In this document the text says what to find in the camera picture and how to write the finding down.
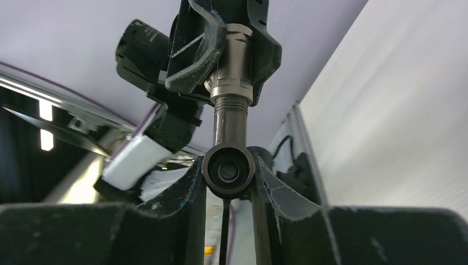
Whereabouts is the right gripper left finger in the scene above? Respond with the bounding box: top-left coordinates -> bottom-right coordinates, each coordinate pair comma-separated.
1,157 -> 206,264

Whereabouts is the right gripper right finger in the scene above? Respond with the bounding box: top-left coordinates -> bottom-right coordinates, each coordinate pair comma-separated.
251,157 -> 467,264

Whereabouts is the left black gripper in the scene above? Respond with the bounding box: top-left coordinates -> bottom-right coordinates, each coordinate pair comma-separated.
165,0 -> 282,107

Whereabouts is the small grey faucet fitting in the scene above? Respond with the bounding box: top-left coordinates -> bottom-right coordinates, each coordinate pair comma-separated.
204,23 -> 253,106

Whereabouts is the dark metal faucet tee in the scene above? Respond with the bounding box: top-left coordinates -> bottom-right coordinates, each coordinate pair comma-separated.
201,96 -> 256,200

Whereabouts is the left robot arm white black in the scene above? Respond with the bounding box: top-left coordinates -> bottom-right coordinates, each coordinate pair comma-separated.
94,1 -> 282,203

